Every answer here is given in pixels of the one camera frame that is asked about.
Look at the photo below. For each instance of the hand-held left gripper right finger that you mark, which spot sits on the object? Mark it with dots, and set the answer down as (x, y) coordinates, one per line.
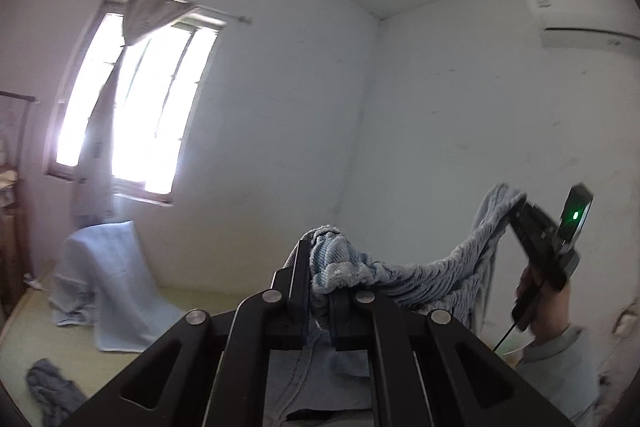
(345, 322)

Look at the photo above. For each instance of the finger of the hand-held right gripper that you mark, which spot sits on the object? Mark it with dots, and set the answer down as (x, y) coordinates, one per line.
(530, 229)

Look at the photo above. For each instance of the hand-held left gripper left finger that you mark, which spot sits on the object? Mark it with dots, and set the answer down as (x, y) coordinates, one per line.
(297, 287)

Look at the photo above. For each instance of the person's right hand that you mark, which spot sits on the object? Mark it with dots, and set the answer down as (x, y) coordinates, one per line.
(552, 312)

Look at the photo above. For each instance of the light blue blanket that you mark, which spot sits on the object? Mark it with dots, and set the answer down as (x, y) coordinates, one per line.
(115, 267)

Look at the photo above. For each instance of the white air conditioner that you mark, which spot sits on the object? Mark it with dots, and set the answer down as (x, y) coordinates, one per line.
(575, 12)

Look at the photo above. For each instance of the pale curtain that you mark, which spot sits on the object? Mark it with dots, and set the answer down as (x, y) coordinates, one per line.
(95, 157)

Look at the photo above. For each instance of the window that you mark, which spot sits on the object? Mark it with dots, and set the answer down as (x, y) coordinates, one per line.
(135, 107)

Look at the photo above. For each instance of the dark grey garment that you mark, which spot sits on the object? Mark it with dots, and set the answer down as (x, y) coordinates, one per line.
(50, 387)

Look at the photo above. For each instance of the curtain rod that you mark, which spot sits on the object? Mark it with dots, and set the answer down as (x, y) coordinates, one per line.
(225, 16)

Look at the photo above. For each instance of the wooden shelf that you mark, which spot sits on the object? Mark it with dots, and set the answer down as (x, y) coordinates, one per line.
(10, 247)

